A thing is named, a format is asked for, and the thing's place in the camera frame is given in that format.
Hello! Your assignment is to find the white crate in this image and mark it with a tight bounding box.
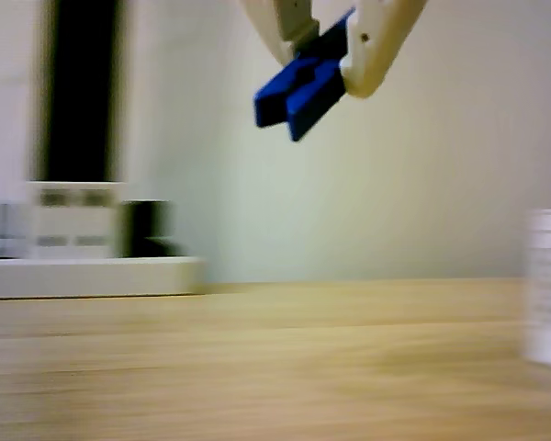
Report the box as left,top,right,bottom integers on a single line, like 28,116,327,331
522,208,551,369

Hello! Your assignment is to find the black clamp block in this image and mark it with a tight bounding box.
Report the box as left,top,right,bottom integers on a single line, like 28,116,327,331
121,198,180,258

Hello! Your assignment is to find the grey mounting block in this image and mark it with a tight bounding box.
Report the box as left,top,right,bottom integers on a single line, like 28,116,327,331
0,203,29,258

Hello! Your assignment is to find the black aluminium extrusion post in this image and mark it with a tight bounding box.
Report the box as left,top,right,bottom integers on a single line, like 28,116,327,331
40,0,123,184

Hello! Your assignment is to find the white post bracket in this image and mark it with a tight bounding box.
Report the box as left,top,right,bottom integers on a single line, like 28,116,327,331
27,181,128,260

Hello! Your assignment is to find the white perforated base plate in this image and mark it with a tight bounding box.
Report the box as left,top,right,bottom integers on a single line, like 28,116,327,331
0,255,208,300

